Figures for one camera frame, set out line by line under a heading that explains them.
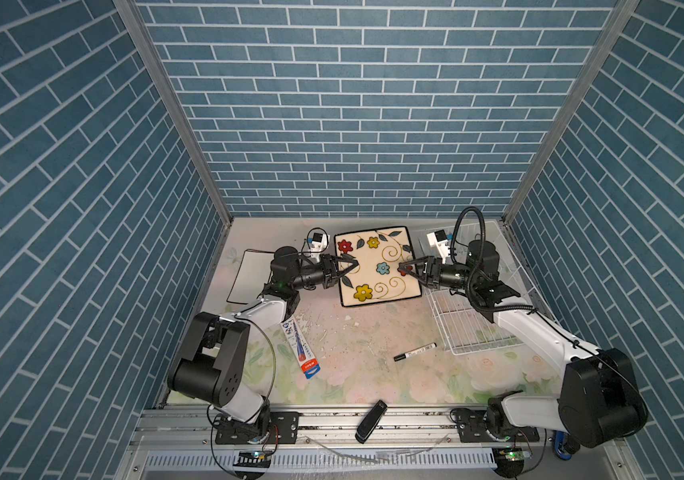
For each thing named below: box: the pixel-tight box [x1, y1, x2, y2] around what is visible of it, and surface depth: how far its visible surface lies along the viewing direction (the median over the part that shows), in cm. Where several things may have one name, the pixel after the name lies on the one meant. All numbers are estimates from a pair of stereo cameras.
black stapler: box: [355, 400, 388, 445], surface depth 73 cm
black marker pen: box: [393, 342, 438, 362], surface depth 88 cm
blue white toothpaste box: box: [280, 316, 321, 380], surface depth 87 cm
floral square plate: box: [334, 226, 422, 307], surface depth 80 cm
